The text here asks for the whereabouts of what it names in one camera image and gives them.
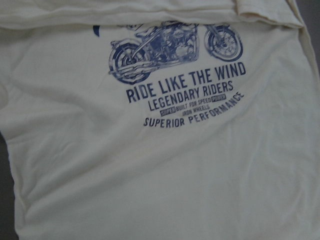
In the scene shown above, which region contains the beige long-sleeve printed shirt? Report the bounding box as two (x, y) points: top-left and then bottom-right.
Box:
(0, 0), (320, 240)

